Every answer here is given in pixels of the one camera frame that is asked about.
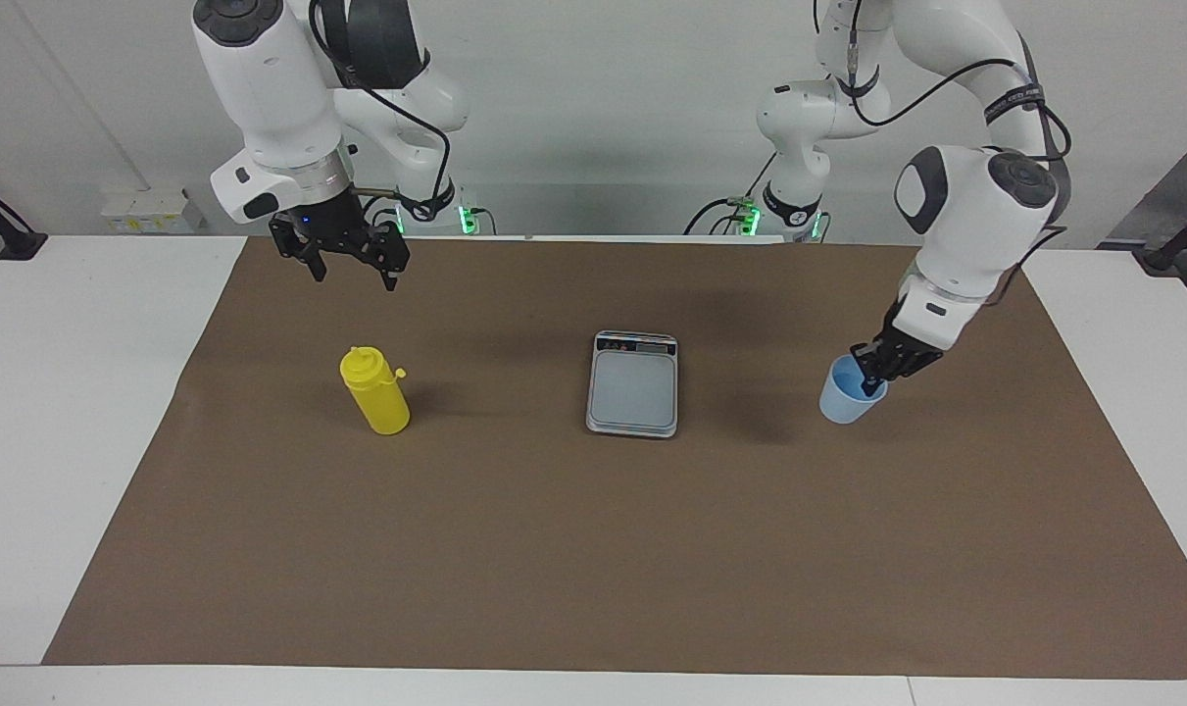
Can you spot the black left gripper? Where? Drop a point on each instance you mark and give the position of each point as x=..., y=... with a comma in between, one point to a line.
x=902, y=353

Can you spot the black stand foot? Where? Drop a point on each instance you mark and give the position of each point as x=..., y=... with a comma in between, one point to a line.
x=1166, y=257
x=20, y=243

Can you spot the silver digital kitchen scale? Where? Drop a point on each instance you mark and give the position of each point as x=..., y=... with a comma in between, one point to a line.
x=632, y=387

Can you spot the brown table mat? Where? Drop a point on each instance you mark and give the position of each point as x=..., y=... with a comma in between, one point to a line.
x=554, y=549

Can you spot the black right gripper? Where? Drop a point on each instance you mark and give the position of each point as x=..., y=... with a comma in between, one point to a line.
x=328, y=226

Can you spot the light blue plastic cup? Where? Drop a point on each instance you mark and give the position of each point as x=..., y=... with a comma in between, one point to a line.
x=848, y=402

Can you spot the white wall socket box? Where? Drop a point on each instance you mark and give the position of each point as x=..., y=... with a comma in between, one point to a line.
x=147, y=211

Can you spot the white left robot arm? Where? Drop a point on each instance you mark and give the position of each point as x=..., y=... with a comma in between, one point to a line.
x=965, y=206

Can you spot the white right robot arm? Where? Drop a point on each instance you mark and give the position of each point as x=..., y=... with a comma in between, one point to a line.
x=270, y=88

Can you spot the yellow seasoning bottle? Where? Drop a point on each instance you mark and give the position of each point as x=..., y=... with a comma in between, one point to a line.
x=382, y=397

